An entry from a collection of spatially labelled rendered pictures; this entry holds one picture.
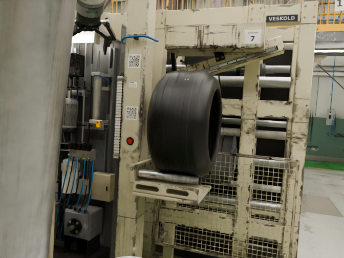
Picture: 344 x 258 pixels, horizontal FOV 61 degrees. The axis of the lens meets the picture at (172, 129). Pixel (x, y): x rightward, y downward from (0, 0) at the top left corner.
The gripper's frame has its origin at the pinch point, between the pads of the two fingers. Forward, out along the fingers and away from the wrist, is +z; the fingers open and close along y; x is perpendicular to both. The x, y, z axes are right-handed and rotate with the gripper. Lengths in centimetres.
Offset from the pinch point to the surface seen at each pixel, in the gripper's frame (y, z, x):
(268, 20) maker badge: 125, 29, 44
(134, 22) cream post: 33, 32, 43
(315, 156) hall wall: 757, 630, 53
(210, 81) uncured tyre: 60, 19, -5
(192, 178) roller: 47, 43, -47
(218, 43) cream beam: 82, 31, 27
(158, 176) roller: 33, 53, -41
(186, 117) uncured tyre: 42, 20, -23
